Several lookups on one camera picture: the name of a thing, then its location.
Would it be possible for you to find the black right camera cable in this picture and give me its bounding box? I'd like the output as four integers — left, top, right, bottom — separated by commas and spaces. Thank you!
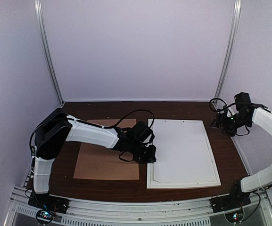
208, 97, 239, 113

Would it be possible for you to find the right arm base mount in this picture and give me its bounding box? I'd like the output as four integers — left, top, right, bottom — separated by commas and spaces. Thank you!
210, 180, 251, 224

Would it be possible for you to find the left aluminium corner post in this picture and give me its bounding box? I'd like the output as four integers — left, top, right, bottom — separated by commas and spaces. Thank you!
34, 0, 65, 106

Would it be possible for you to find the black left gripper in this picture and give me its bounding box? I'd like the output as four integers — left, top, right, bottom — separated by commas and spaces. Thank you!
129, 140, 157, 163

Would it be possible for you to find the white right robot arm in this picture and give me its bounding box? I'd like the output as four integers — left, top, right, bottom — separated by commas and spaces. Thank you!
208, 98, 272, 208

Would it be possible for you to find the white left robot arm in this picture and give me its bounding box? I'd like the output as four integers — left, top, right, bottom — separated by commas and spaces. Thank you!
29, 108, 157, 209

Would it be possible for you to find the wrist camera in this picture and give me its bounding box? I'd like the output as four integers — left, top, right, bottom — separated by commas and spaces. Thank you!
234, 92, 251, 111
131, 121, 155, 144

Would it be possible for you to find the right aluminium corner post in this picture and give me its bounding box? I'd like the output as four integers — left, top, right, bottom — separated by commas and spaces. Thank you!
214, 0, 242, 98

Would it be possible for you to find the landscape photo print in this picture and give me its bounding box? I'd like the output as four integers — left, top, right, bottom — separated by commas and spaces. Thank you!
149, 120, 215, 184

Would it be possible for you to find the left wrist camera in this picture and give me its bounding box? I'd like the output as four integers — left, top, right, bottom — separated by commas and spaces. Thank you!
131, 121, 155, 144

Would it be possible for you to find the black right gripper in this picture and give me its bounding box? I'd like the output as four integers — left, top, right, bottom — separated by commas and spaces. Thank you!
210, 112, 251, 137

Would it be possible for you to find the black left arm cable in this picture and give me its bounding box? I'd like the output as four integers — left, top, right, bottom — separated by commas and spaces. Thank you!
98, 109, 155, 132

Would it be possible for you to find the aluminium corner post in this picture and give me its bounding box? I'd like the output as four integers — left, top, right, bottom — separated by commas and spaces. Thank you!
34, 0, 65, 106
214, 0, 242, 98

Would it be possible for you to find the brown cardboard backing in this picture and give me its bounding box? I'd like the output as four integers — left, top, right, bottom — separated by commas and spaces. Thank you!
73, 118, 140, 181

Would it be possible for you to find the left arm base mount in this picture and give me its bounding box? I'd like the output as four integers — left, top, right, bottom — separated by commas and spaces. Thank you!
28, 191, 69, 225

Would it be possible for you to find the white picture frame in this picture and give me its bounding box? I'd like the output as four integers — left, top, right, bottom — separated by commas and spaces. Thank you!
146, 118, 222, 189

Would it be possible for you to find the aluminium front rail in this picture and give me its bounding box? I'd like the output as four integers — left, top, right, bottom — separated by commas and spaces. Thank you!
6, 181, 272, 226

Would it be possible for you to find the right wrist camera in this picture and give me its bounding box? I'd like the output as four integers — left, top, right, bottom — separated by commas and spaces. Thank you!
234, 92, 251, 111

